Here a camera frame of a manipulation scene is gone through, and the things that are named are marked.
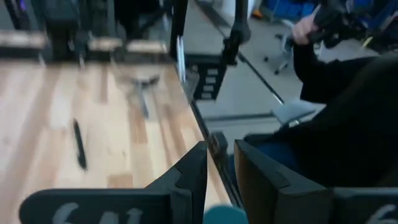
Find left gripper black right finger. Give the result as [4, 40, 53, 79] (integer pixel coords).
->
[234, 139, 398, 224]

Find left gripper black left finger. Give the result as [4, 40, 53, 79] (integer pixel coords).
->
[18, 141, 208, 224]

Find person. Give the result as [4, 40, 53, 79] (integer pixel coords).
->
[242, 40, 398, 189]

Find clear plastic bin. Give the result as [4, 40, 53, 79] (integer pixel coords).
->
[113, 63, 175, 122]

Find person's hand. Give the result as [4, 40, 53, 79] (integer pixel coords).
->
[291, 14, 320, 45]

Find blue storage crates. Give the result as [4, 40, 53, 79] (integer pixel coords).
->
[261, 0, 318, 18]

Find black aluminium table frame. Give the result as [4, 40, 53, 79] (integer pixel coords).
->
[169, 0, 249, 208]

